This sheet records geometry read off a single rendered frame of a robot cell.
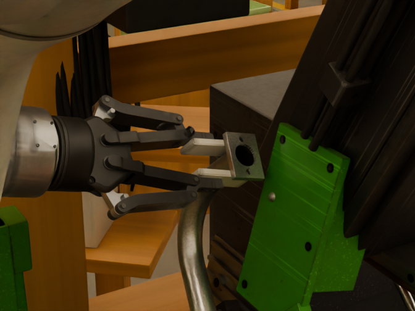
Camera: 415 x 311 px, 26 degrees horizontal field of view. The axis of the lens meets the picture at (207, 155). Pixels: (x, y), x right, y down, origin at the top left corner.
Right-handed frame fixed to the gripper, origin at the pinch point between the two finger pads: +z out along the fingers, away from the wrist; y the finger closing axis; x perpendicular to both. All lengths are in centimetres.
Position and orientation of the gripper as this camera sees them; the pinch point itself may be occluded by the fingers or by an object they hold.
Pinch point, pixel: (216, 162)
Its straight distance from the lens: 99.5
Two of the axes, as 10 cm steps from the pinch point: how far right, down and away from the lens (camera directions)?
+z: 8.4, 0.5, 5.4
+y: -1.8, -9.2, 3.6
